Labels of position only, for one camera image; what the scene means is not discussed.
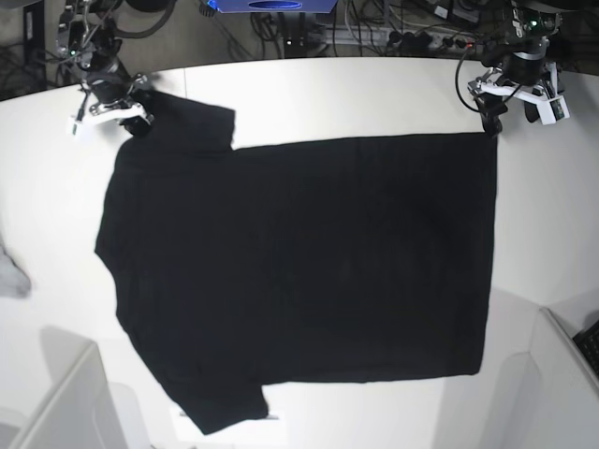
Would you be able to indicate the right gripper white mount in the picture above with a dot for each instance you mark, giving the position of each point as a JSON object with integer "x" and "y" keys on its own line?
{"x": 115, "y": 97}

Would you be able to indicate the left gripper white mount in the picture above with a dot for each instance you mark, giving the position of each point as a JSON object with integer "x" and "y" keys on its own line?
{"x": 526, "y": 76}

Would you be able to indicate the black T-shirt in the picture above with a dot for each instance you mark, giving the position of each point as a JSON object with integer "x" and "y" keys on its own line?
{"x": 350, "y": 260}

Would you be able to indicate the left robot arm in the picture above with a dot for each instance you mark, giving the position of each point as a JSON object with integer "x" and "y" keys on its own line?
{"x": 528, "y": 28}

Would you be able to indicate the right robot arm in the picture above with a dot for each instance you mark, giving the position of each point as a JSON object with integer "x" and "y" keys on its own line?
{"x": 88, "y": 41}

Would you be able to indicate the black flat device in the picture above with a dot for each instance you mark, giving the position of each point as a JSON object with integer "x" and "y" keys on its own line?
{"x": 34, "y": 42}

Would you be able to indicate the blue box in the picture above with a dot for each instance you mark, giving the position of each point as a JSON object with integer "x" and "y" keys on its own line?
{"x": 268, "y": 6}

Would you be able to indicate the grey cloth at table edge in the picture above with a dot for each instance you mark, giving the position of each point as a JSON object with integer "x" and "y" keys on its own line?
{"x": 14, "y": 283}

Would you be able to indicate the black keyboard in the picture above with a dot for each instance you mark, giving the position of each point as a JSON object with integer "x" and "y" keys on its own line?
{"x": 587, "y": 342}

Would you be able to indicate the white partition panel right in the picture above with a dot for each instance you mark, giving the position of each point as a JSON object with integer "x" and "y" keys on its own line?
{"x": 566, "y": 414}

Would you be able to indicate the white partition panel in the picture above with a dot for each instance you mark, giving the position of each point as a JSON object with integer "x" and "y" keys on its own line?
{"x": 77, "y": 412}
{"x": 566, "y": 414}

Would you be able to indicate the white partition panel left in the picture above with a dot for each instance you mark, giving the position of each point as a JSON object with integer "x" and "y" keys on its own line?
{"x": 77, "y": 412}

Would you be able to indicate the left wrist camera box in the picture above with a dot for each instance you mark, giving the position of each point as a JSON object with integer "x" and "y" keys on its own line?
{"x": 553, "y": 110}

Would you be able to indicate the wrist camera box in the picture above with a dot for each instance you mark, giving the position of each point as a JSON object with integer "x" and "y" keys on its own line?
{"x": 78, "y": 131}
{"x": 553, "y": 110}

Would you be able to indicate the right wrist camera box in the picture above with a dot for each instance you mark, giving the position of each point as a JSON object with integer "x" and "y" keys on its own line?
{"x": 78, "y": 131}

